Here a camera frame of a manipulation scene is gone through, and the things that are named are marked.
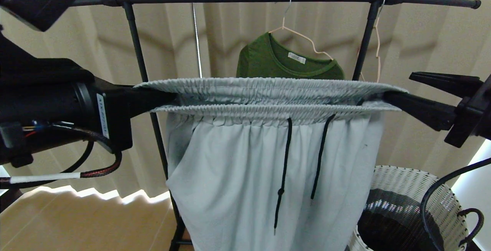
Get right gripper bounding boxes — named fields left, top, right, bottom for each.
left=384, top=72, right=491, bottom=149

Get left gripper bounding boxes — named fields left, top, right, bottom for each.
left=0, top=77, right=133, bottom=154

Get white laundry basket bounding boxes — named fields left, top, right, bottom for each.
left=347, top=166, right=484, bottom=251

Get green sleeveless shirt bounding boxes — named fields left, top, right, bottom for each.
left=236, top=32, right=346, bottom=80

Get black cable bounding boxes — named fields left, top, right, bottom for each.
left=420, top=157, right=491, bottom=251

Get beige curtain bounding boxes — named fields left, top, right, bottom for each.
left=0, top=0, right=491, bottom=205

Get pink clothes hanger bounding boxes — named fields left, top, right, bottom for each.
left=269, top=0, right=334, bottom=61
left=357, top=0, right=386, bottom=83

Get pale grey shorts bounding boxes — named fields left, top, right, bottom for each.
left=134, top=77, right=408, bottom=251

